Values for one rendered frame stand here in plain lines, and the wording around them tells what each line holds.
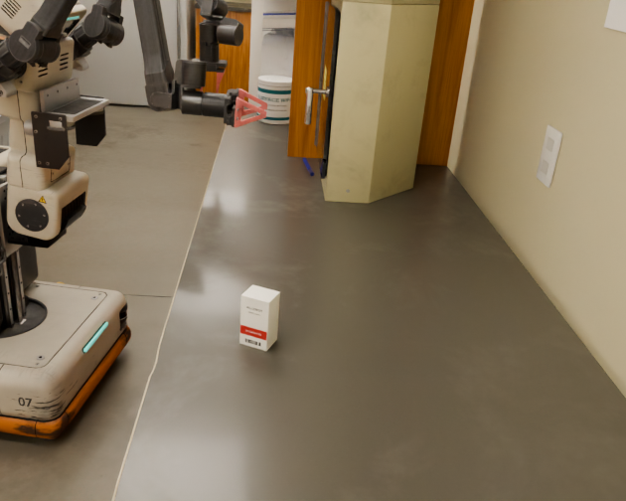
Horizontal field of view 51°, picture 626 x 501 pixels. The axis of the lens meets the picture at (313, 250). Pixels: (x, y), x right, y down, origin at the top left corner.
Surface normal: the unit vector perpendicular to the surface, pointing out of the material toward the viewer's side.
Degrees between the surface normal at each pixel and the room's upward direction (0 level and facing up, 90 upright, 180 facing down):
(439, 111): 90
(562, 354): 0
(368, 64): 90
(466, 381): 0
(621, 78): 90
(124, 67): 90
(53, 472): 0
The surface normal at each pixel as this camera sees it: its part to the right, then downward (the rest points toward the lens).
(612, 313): -1.00, -0.05
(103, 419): 0.07, -0.91
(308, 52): 0.04, 0.42
